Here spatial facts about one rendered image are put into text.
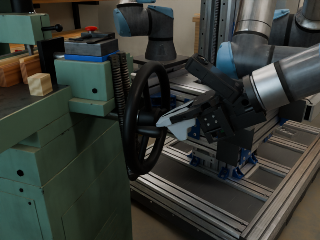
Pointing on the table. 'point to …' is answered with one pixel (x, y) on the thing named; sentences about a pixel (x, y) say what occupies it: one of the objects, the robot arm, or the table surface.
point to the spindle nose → (22, 6)
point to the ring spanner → (98, 39)
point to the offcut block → (40, 84)
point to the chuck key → (81, 38)
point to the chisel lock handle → (53, 28)
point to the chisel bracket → (24, 28)
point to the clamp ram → (50, 53)
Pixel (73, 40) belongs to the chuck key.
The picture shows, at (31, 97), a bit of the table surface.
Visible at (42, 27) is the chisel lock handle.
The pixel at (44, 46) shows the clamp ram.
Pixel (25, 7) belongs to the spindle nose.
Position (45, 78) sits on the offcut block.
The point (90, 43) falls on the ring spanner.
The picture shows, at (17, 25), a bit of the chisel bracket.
